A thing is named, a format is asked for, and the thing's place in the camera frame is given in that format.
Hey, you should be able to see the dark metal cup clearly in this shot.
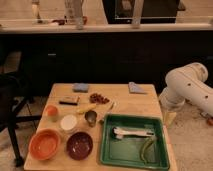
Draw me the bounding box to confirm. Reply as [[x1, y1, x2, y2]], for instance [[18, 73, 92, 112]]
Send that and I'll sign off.
[[85, 110, 97, 127]]

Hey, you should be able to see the green pepper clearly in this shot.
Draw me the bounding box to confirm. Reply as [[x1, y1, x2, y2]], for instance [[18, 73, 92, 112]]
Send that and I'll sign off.
[[140, 136, 157, 163]]

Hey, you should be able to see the orange red bowl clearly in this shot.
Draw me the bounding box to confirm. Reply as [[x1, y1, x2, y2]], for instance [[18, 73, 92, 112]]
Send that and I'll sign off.
[[28, 129, 61, 161]]

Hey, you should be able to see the black rectangular block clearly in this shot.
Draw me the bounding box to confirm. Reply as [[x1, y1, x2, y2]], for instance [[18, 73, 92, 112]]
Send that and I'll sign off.
[[59, 97, 79, 106]]

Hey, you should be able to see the black office chair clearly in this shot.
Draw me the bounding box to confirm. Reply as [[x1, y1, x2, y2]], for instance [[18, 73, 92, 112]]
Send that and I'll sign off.
[[0, 49, 43, 168]]

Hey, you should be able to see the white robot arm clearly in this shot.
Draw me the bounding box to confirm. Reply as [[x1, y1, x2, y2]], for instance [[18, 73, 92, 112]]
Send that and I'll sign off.
[[159, 62, 213, 117]]

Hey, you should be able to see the dark maroon bowl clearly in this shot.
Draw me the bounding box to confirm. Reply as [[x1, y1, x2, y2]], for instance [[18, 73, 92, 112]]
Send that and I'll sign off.
[[66, 132, 93, 160]]

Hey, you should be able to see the dark cabinet counter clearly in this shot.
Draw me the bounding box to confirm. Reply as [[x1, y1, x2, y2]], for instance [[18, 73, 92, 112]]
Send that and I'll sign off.
[[0, 31, 213, 95]]

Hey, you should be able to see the small white bowl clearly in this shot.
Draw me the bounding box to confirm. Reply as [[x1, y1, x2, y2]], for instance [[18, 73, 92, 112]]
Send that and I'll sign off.
[[60, 114, 77, 132]]

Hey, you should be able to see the grey folded cloth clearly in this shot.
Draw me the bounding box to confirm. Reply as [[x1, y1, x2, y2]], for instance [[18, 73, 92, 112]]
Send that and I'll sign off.
[[128, 82, 145, 94]]

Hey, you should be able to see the wooden handled utensil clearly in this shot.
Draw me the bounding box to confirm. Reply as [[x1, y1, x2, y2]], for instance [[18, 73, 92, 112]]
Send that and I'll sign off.
[[99, 102, 116, 124]]

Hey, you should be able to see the green plastic tray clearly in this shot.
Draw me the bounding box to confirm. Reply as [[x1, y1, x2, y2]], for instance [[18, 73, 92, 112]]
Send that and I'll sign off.
[[100, 114, 170, 171]]

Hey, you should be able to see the orange cup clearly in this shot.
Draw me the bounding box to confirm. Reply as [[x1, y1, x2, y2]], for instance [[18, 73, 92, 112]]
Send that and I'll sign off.
[[44, 105, 59, 122]]

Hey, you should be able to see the white and black utensil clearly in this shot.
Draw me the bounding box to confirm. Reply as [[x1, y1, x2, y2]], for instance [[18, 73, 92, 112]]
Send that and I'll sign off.
[[113, 127, 154, 139]]

